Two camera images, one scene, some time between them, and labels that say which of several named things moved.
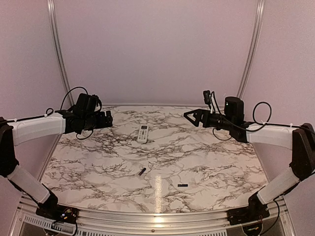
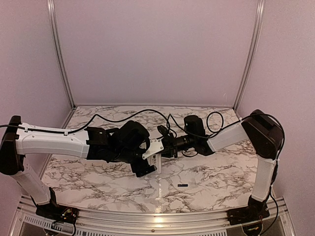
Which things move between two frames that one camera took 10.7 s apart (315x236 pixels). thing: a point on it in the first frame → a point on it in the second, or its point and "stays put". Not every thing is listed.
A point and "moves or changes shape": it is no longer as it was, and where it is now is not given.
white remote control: [143, 133] moves or changes shape
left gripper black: [102, 123] → [143, 169]
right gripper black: [199, 116] → [170, 146]
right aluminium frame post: [254, 48] stays put
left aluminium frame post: [51, 7] stays put
